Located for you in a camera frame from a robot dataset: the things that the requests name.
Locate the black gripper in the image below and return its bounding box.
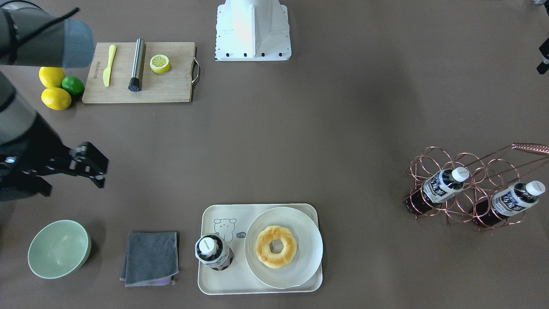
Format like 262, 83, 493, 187
0, 115, 109, 202

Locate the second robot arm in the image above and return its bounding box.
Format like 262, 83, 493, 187
537, 38, 549, 75

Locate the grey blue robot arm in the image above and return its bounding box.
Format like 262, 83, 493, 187
0, 0, 109, 201

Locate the cream serving tray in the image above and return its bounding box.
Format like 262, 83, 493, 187
198, 203, 323, 295

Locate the front tea bottle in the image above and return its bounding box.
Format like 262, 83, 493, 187
404, 167, 470, 215
471, 180, 546, 227

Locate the lower yellow lemon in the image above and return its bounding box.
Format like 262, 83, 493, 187
41, 88, 72, 111

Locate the yellow lemon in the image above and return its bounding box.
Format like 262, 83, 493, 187
39, 67, 66, 88
41, 88, 72, 111

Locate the green lime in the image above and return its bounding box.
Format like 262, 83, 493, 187
61, 76, 85, 97

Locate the green bowl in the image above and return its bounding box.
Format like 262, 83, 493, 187
27, 220, 92, 279

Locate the steel cylinder muddler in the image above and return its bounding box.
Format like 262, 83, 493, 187
128, 38, 146, 92

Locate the upper yellow lemon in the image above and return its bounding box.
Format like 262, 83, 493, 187
39, 67, 66, 88

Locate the grey folded cloth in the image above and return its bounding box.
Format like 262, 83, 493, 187
119, 231, 180, 288

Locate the wooden cutting board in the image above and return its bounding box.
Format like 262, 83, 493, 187
82, 41, 200, 104

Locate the half lemon slice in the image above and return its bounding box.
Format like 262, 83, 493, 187
149, 54, 171, 74

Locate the glazed donut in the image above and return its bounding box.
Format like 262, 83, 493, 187
255, 225, 298, 269

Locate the white plate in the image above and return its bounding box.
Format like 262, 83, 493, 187
244, 207, 323, 289

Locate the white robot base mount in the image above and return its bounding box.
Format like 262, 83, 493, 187
214, 0, 292, 61

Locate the copper wire bottle rack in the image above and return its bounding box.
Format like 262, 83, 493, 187
403, 142, 548, 231

